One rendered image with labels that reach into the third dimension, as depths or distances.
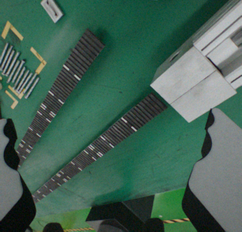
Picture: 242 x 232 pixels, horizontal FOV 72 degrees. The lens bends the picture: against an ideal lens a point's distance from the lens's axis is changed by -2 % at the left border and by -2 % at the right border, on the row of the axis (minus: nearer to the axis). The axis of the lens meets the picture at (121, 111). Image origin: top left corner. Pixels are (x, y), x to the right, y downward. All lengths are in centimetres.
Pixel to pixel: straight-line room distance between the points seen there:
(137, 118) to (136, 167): 22
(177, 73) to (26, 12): 38
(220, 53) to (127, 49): 18
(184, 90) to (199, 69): 4
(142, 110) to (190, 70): 16
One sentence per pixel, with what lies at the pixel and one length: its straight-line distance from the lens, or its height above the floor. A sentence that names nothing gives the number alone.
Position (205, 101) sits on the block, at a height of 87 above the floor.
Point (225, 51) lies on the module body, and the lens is 34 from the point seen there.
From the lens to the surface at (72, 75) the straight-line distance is 43.
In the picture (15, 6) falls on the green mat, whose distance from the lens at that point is 53.
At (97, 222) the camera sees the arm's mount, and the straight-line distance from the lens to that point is 87.
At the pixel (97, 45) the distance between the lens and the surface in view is 38.
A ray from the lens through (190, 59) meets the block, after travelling 28.
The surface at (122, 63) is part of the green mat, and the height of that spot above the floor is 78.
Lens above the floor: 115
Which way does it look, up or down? 53 degrees down
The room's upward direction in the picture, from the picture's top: 149 degrees counter-clockwise
